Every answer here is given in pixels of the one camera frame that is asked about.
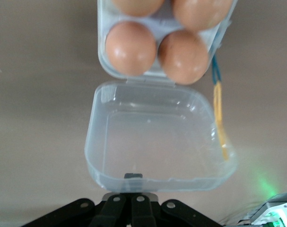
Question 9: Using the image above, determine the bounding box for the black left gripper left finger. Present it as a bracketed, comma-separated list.
[90, 173, 134, 227]

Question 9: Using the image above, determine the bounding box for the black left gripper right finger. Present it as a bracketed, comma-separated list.
[130, 173, 156, 227]

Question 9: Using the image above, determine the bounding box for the clear plastic egg box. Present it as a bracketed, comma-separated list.
[84, 0, 238, 193]

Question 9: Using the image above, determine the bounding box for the brown egg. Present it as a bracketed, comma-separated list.
[157, 29, 209, 85]
[111, 0, 165, 17]
[173, 0, 234, 33]
[105, 21, 157, 77]

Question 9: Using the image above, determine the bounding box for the yellow blue string loop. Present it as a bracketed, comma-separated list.
[211, 53, 230, 163]

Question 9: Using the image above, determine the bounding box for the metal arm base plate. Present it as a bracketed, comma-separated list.
[237, 192, 287, 227]

